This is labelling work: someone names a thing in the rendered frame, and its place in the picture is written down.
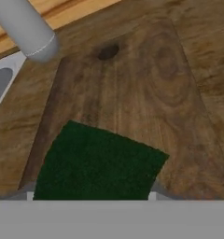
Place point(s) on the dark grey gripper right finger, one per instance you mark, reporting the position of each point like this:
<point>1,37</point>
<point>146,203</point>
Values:
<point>157,192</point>

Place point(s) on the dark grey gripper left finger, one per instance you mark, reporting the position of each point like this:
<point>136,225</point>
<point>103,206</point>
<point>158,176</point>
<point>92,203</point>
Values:
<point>27,193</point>

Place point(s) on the dark green sponge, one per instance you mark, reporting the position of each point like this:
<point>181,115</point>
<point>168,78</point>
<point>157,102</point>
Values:
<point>98,165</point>

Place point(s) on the brown wooden cutting board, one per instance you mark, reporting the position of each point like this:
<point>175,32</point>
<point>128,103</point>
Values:
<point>129,99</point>

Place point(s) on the grey tap spout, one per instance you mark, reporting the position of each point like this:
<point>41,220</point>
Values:
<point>23,28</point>

